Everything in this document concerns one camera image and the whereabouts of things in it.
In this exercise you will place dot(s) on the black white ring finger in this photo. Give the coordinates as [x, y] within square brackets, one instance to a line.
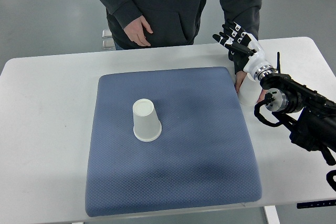
[229, 32]

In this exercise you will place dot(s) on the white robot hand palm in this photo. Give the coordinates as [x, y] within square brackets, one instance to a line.
[257, 65]

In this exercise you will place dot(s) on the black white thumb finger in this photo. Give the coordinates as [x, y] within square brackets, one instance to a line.
[236, 47]

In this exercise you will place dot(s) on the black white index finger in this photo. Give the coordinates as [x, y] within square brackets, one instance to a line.
[244, 38]

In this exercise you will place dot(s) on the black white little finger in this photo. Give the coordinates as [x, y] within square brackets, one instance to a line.
[223, 40]

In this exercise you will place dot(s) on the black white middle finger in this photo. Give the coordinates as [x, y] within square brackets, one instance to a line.
[235, 30]

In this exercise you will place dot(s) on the white paper cup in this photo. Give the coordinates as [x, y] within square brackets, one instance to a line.
[146, 124]
[249, 91]

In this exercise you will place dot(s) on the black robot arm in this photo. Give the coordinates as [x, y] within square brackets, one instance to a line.
[309, 116]

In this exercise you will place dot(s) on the person's left hand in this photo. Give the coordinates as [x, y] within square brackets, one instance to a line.
[239, 79]

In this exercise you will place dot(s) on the person's right hand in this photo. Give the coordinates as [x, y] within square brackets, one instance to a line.
[135, 31]

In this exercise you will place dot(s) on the person in dark hoodie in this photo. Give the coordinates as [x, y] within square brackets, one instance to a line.
[174, 22]

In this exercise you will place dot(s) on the blue quilted cushion mat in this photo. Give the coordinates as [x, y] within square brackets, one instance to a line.
[203, 156]

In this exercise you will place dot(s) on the lower metal floor plate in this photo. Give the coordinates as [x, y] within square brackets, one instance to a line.
[108, 44]

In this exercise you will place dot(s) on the metal floor plate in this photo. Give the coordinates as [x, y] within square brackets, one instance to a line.
[108, 44]
[106, 33]

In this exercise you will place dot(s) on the white paper cup on mat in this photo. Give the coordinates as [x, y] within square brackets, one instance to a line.
[146, 124]

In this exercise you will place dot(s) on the upper metal floor plate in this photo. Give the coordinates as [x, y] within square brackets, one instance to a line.
[106, 33]

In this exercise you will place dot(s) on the white table leg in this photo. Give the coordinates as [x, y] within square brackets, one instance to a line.
[271, 215]

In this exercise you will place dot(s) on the black table control panel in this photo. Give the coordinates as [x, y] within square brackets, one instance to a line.
[316, 204]

